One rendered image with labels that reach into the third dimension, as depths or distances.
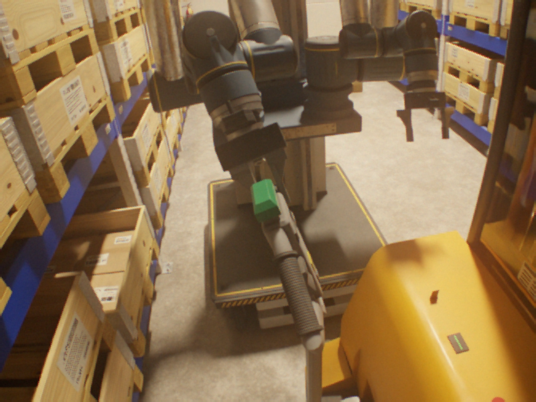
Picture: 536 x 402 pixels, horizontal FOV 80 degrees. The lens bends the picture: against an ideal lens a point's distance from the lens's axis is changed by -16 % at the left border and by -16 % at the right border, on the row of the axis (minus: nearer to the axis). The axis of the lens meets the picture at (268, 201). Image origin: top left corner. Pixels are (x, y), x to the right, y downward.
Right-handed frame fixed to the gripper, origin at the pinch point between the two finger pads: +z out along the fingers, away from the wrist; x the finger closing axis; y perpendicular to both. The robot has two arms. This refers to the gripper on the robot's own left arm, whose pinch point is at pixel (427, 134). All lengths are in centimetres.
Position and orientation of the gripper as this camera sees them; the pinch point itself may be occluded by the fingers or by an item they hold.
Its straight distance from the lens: 124.6
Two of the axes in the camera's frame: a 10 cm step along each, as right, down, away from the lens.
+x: 9.9, -1.2, 0.8
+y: 1.0, 1.5, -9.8
